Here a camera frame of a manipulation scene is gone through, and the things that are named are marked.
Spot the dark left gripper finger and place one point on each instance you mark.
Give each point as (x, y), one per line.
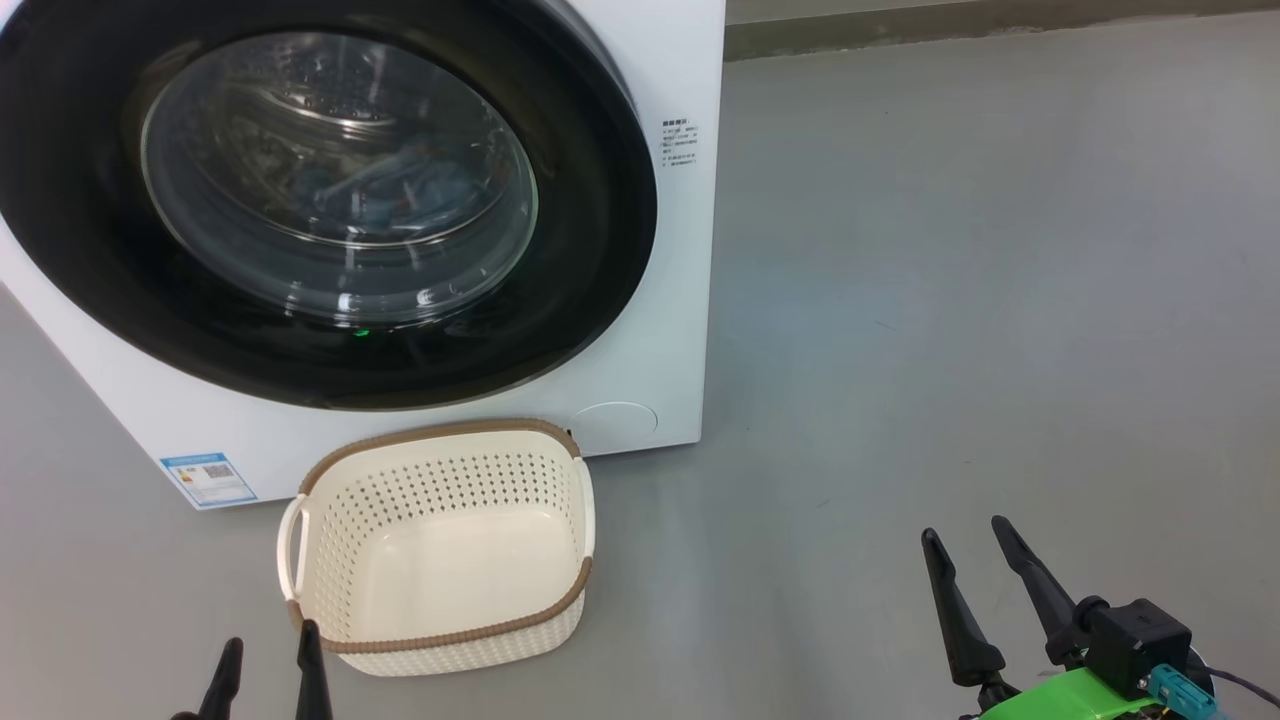
(312, 680)
(222, 685)

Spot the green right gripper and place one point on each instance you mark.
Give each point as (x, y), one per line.
(1070, 698)

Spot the blue bear-print garment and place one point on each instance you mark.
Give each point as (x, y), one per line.
(330, 192)
(450, 190)

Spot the white front-load washing machine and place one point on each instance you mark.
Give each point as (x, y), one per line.
(680, 300)

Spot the cream perforated laundry basket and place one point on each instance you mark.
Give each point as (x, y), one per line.
(340, 500)

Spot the blue energy label sticker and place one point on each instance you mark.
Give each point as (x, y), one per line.
(208, 480)

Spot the round white filter cover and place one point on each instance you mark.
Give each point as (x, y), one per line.
(615, 428)

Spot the grey text warning sticker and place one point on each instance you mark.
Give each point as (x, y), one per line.
(679, 142)

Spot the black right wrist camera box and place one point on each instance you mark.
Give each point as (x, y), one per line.
(1140, 640)

